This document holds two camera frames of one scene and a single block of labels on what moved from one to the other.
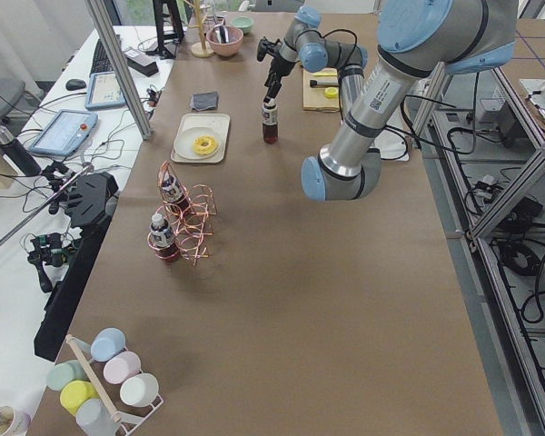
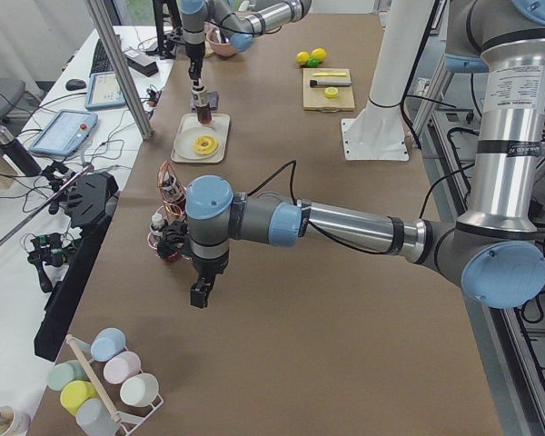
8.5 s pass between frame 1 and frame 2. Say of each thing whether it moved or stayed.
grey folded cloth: stayed
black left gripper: moved
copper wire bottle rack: stayed
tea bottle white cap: moved
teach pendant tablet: stayed
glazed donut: stayed
